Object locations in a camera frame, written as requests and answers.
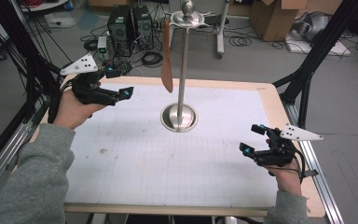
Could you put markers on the person's left hand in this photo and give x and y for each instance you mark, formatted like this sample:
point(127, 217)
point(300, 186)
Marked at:
point(71, 113)

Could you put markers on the metal utensil stand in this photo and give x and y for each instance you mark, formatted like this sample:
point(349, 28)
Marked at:
point(180, 118)

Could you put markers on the orange rice paddle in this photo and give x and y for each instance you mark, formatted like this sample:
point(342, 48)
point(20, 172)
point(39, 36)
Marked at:
point(167, 62)

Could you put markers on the large cardboard box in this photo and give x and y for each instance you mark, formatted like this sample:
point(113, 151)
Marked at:
point(273, 21)

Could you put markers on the grey tape strip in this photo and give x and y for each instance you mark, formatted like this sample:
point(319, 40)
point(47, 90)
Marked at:
point(311, 173)

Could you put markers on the black computer tower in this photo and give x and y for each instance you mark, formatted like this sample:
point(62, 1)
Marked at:
point(143, 28)
point(120, 31)

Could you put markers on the black metal frame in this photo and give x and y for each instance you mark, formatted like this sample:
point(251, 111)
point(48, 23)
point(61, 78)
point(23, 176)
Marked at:
point(310, 62)
point(31, 62)

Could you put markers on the white metal stand frame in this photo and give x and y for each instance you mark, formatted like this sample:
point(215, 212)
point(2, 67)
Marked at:
point(220, 37)

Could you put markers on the aluminium rail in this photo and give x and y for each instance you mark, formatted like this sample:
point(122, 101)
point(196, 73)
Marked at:
point(0, 155)
point(320, 186)

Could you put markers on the white grid mat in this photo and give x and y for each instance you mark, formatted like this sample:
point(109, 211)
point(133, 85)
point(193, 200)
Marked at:
point(174, 168)

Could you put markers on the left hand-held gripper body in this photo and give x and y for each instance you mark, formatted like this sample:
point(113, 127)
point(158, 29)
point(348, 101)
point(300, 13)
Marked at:
point(90, 90)

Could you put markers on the person's right hand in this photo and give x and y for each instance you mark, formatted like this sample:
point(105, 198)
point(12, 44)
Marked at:
point(287, 180)

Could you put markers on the grey round appliance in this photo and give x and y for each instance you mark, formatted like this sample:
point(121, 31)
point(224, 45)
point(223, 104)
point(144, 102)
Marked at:
point(313, 26)

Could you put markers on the small grey power supply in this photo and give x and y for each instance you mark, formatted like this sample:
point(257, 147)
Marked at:
point(102, 45)

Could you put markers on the white flat board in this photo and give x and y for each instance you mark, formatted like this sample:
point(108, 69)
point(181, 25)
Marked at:
point(338, 49)

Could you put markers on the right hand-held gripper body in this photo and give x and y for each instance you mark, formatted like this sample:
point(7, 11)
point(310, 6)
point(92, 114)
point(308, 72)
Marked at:
point(279, 154)

